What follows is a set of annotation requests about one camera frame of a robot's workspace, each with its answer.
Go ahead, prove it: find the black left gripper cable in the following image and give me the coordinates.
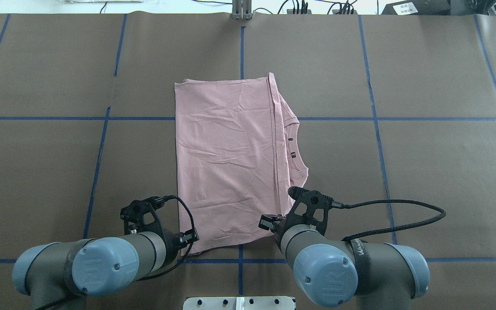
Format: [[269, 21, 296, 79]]
[[35, 195, 197, 310]]

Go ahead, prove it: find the aluminium frame post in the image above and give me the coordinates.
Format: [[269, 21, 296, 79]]
[[232, 0, 253, 20]]

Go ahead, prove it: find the pink Snoopy t-shirt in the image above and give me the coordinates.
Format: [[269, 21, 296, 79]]
[[174, 73, 309, 255]]

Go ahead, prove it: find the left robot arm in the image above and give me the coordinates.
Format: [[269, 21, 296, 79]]
[[12, 195, 199, 310]]

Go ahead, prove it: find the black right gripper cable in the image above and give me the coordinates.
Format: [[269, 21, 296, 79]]
[[332, 199, 446, 242]]

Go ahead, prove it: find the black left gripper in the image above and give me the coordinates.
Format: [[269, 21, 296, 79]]
[[120, 196, 199, 249]]

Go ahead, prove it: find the black electronics box with label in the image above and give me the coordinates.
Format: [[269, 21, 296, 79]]
[[381, 0, 496, 16]]

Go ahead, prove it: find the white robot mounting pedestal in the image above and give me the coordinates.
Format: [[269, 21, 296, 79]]
[[183, 296, 297, 310]]

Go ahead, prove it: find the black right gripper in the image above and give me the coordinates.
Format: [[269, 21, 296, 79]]
[[259, 186, 333, 235]]

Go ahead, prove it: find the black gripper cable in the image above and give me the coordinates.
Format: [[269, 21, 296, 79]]
[[332, 199, 446, 242], [35, 195, 197, 310]]

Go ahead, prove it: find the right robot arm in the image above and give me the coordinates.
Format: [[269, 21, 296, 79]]
[[258, 186, 431, 310]]

